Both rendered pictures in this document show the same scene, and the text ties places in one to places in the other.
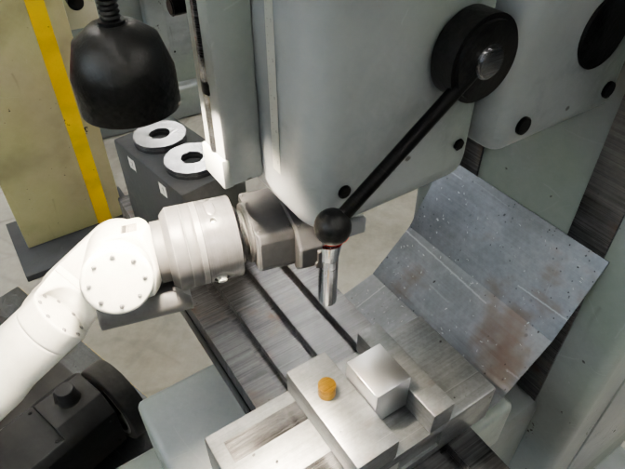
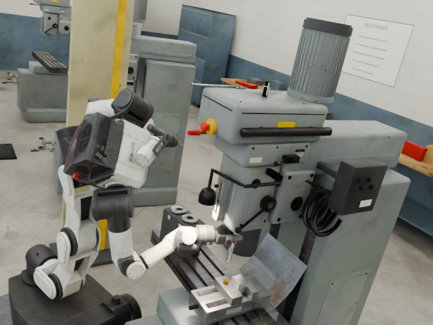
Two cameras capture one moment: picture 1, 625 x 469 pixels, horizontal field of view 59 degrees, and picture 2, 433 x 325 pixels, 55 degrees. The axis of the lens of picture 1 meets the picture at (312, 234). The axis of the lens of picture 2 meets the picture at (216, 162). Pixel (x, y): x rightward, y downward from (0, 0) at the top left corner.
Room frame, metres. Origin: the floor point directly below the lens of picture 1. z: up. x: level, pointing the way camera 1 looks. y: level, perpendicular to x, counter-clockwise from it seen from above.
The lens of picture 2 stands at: (-1.19, 0.16, 2.21)
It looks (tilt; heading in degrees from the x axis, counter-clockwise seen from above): 21 degrees down; 359
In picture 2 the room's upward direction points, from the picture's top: 11 degrees clockwise
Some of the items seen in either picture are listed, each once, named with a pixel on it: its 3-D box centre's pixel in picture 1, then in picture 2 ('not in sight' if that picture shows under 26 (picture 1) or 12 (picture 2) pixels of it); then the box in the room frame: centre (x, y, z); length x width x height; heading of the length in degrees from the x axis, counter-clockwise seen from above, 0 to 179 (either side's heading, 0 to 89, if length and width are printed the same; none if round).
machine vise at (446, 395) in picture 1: (354, 418); (230, 295); (0.37, -0.05, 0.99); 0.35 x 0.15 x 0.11; 124
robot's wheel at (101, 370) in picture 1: (116, 398); (127, 311); (0.71, 0.45, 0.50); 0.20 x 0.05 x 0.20; 51
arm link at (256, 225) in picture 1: (251, 233); (215, 235); (0.45, 0.07, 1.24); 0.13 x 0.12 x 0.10; 20
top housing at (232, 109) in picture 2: not in sight; (263, 115); (0.49, -0.03, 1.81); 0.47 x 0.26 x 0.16; 124
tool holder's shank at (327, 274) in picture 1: (328, 268); (230, 250); (0.48, -0.02, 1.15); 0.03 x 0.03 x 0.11
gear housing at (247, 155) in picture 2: not in sight; (261, 144); (0.50, -0.06, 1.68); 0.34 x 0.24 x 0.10; 124
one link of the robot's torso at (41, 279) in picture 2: not in sight; (60, 277); (0.67, 0.83, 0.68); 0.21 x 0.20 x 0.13; 51
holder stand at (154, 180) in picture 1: (184, 193); (182, 229); (0.79, 0.23, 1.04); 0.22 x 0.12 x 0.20; 43
